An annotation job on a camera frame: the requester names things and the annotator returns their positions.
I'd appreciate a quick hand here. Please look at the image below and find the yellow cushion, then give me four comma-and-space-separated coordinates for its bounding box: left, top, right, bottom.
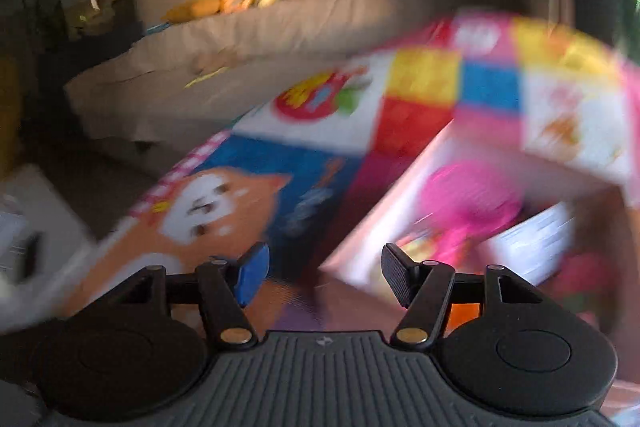
164, 0, 224, 24

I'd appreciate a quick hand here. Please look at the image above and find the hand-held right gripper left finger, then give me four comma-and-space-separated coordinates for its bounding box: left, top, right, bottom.
107, 242, 271, 349

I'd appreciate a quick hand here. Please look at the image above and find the beige sofa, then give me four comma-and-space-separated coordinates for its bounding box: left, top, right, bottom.
64, 0, 453, 158

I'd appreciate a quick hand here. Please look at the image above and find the colourful printed mat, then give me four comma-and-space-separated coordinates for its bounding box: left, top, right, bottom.
50, 6, 640, 339

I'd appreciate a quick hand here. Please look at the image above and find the pink toy strainer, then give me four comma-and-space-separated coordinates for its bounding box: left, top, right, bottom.
400, 158, 527, 269

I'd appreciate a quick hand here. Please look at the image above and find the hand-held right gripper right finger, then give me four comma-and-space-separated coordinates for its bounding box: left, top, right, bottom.
381, 243, 544, 351

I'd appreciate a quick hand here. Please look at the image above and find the white box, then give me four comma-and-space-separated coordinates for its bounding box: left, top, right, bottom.
0, 163, 97, 334

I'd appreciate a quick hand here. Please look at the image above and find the pink cardboard box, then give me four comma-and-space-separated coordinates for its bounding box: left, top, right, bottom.
320, 116, 640, 344

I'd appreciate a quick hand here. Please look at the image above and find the blue tissue packet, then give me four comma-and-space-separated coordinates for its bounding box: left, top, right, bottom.
486, 201, 577, 289

